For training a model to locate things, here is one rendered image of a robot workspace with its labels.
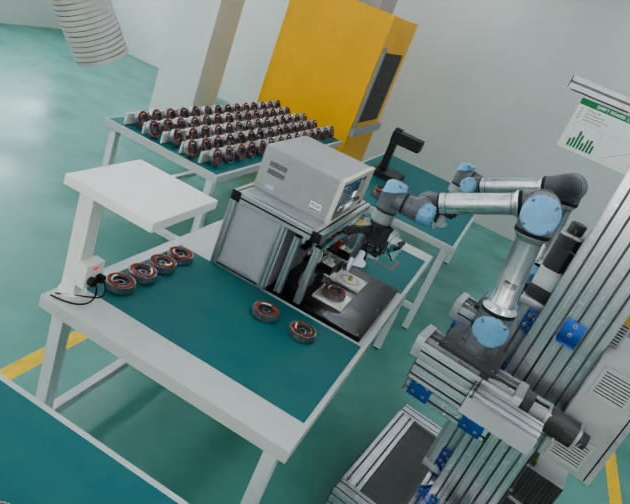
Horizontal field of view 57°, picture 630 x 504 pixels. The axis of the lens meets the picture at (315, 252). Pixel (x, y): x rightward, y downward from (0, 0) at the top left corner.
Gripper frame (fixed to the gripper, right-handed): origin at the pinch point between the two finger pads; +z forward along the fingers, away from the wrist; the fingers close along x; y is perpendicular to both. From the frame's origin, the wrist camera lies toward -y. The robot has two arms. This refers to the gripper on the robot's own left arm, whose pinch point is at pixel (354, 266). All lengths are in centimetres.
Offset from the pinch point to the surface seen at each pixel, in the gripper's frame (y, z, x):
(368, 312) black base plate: 0, 38, 49
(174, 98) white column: -353, 76, 294
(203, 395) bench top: -10, 40, -56
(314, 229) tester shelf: -28.6, 3.9, 19.4
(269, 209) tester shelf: -49, 4, 14
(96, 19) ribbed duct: -80, -53, -63
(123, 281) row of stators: -68, 38, -38
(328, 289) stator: -19, 33, 37
